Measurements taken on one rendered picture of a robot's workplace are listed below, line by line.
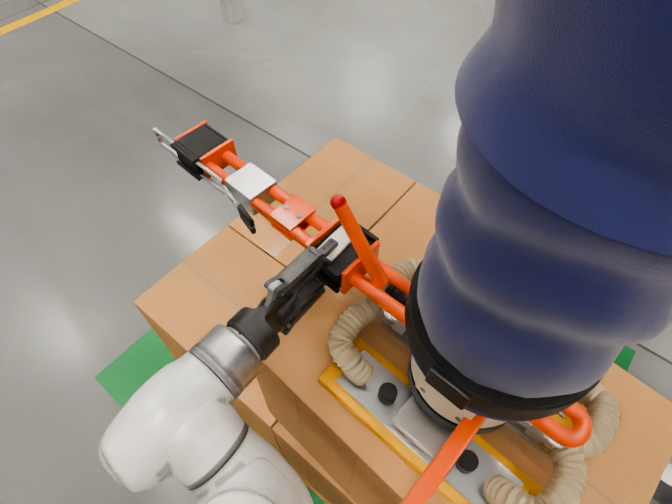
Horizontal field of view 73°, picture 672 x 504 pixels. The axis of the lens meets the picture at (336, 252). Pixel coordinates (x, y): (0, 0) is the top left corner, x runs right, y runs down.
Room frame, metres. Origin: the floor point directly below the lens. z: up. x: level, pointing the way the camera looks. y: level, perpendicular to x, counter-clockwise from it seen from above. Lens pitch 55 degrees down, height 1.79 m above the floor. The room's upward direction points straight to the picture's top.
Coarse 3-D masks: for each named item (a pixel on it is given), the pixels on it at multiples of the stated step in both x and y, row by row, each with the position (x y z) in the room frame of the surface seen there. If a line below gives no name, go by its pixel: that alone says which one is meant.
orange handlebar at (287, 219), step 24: (216, 168) 0.59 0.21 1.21; (240, 168) 0.60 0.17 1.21; (264, 216) 0.49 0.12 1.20; (288, 216) 0.48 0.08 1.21; (312, 216) 0.48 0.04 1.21; (384, 264) 0.39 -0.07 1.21; (360, 288) 0.35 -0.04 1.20; (408, 288) 0.35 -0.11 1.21; (576, 408) 0.17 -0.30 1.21; (456, 432) 0.14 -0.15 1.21; (552, 432) 0.14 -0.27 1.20; (576, 432) 0.14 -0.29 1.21; (456, 456) 0.11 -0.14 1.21; (432, 480) 0.09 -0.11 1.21
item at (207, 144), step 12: (204, 120) 0.71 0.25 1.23; (192, 132) 0.67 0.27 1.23; (204, 132) 0.67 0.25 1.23; (216, 132) 0.67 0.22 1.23; (192, 144) 0.64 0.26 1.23; (204, 144) 0.64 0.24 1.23; (216, 144) 0.64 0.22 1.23; (228, 144) 0.64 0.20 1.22; (204, 156) 0.61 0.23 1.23; (216, 156) 0.62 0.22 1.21
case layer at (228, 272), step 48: (336, 144) 1.42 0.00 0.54; (288, 192) 1.15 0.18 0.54; (336, 192) 1.15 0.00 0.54; (384, 192) 1.15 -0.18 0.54; (432, 192) 1.15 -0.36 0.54; (240, 240) 0.93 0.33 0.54; (288, 240) 0.93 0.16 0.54; (192, 288) 0.74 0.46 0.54; (240, 288) 0.74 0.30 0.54; (192, 336) 0.58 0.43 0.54; (288, 432) 0.30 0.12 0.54
